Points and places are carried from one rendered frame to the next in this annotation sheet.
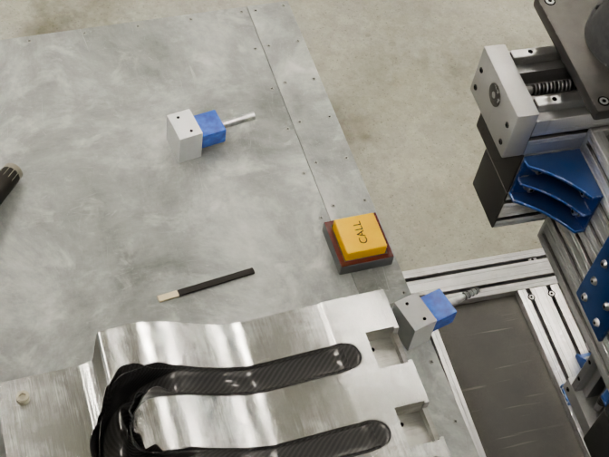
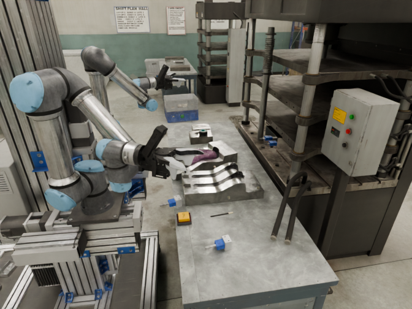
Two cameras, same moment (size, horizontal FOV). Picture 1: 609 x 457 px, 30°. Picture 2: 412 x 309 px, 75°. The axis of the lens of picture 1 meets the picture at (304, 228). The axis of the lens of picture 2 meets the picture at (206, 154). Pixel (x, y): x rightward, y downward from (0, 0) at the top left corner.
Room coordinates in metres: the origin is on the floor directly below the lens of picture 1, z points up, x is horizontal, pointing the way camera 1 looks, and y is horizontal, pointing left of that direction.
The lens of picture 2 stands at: (2.05, 0.40, 1.86)
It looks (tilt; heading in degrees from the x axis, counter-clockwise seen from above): 28 degrees down; 197
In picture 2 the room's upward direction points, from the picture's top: straight up
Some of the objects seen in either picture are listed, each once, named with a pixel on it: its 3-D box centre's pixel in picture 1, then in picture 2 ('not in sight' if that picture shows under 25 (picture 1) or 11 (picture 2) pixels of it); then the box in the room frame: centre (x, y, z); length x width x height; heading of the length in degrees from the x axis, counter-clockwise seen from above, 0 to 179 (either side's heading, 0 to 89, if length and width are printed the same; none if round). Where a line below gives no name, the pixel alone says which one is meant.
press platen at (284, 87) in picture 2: not in sight; (311, 100); (-0.32, 0.58, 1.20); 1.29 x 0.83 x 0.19; 26
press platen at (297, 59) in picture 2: not in sight; (316, 69); (-0.32, 0.58, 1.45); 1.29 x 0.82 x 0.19; 26
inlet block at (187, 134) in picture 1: (214, 127); (217, 244); (1.09, 0.16, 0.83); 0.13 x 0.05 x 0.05; 125
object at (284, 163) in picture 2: not in sight; (301, 147); (-0.33, 0.57, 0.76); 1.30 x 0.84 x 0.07; 26
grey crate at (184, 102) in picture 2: not in sight; (180, 102); (-2.61, -1.56, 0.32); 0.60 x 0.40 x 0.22; 122
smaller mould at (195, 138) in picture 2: not in sight; (200, 137); (-0.12, -0.33, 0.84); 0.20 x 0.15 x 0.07; 116
